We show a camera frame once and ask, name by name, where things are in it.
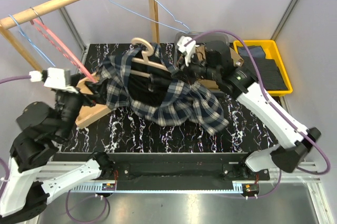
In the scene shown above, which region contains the grey plastic bin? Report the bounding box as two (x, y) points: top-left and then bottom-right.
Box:
(174, 31), (229, 62)

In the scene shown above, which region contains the blue wire hanger left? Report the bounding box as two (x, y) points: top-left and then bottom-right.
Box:
(9, 15), (56, 67)

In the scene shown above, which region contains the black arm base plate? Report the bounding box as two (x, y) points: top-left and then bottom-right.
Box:
(52, 151), (271, 192)

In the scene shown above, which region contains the dark grey folded cloth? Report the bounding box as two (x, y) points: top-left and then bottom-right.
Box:
(254, 58), (288, 91)

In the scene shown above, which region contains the yellow plastic tray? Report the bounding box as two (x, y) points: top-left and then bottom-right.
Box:
(244, 40), (293, 97)

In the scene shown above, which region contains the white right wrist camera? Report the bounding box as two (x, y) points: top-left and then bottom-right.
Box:
(177, 36), (196, 67)

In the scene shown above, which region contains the tan brown garment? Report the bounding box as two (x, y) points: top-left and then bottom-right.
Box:
(196, 45), (244, 92)

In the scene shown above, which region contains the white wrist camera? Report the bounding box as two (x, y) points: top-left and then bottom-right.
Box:
(29, 67), (79, 94)
(177, 36), (196, 67)

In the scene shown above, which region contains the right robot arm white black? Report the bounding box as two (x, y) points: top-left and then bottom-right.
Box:
(177, 37), (321, 180)

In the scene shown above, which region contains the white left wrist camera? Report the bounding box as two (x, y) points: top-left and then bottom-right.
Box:
(29, 67), (79, 94)

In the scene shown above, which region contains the navy plaid skirt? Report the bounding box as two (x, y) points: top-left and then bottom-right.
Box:
(97, 44), (229, 135)

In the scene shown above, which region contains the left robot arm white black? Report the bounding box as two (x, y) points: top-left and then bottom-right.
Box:
(1, 90), (114, 223)

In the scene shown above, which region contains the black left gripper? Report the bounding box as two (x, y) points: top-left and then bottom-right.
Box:
(58, 73), (110, 140)

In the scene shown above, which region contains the pink plastic hanger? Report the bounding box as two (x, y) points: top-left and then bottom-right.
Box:
(30, 7), (97, 83)

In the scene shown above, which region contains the aluminium mounting rail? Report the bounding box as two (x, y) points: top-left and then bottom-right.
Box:
(36, 162), (320, 194)

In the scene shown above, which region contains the blue wire hanger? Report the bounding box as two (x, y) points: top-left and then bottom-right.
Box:
(108, 0), (191, 34)
(9, 15), (56, 67)

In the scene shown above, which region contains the wooden clothes rack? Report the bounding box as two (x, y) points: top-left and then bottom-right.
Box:
(1, 0), (159, 129)

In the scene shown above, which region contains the blue wire hanger right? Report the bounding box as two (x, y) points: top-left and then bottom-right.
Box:
(108, 0), (191, 34)

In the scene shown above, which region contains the blue grey folded cloth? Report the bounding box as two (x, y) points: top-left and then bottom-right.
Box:
(237, 46), (266, 58)

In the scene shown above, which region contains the light wooden hanger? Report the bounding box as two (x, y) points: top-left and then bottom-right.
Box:
(131, 37), (169, 73)

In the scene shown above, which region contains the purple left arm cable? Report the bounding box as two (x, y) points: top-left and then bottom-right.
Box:
(0, 75), (110, 222)

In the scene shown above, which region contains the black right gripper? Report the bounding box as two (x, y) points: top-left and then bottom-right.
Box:
(172, 50), (220, 86)

